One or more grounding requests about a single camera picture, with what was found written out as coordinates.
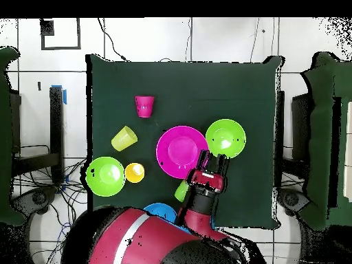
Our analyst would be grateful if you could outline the grey pedestal foot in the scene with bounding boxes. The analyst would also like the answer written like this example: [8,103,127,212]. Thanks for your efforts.
[277,188,311,218]
[12,185,58,221]

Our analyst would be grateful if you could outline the dark green tablecloth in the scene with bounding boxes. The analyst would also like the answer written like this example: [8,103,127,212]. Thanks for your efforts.
[85,53,284,230]

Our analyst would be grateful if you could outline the bundle of floor cables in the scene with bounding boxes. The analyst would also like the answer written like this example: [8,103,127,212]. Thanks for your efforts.
[13,157,89,264]

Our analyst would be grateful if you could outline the large pink plastic bowl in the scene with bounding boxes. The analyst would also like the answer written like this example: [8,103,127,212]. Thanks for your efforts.
[155,125,210,180]

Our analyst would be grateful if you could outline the pale yellow translucent cup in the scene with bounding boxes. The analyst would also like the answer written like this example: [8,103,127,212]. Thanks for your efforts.
[111,125,139,153]

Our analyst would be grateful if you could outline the black floor cable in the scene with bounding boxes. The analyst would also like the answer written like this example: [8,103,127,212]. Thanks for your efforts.
[97,18,128,62]

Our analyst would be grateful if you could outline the black stand post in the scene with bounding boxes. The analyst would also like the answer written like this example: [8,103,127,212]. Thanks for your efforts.
[49,85,67,184]
[275,89,286,190]

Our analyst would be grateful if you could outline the red plastic cup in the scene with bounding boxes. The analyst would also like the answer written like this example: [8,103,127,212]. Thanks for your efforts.
[134,95,155,119]

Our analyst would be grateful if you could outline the neighbouring green cloth table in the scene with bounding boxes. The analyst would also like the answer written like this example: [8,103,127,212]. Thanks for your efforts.
[300,51,352,232]
[0,45,27,227]

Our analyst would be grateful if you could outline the green plastic bowl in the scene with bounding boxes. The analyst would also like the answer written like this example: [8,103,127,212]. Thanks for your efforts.
[85,156,127,198]
[205,118,248,160]

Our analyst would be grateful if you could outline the green plastic cup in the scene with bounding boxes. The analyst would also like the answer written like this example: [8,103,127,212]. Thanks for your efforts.
[173,179,191,204]

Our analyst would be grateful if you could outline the large blue plastic bowl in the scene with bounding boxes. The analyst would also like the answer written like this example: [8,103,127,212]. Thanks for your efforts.
[142,202,179,224]

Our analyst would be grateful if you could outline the orange-yellow plastic cup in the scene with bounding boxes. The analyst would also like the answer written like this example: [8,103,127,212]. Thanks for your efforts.
[124,162,146,184]

